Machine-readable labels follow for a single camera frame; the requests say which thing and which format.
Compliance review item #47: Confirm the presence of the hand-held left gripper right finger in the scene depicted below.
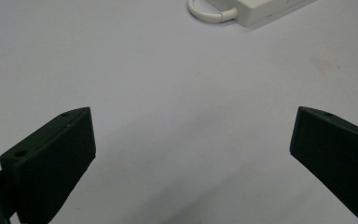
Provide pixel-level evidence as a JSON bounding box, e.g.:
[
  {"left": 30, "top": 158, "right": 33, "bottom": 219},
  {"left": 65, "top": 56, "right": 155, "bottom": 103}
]
[{"left": 289, "top": 105, "right": 358, "bottom": 224}]

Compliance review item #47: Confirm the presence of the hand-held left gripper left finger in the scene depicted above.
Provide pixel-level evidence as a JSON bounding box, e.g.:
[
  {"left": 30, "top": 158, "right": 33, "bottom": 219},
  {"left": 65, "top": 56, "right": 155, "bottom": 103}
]
[{"left": 0, "top": 106, "right": 97, "bottom": 224}]

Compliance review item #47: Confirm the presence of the white power strip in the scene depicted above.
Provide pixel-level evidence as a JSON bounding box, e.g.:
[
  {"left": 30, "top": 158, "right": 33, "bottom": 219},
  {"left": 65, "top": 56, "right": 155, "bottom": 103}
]
[{"left": 205, "top": 0, "right": 319, "bottom": 28}]

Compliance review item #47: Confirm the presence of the white power cable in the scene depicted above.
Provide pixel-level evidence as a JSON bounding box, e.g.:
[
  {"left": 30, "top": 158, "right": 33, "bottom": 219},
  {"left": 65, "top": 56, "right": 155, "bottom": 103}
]
[{"left": 186, "top": 0, "right": 240, "bottom": 24}]

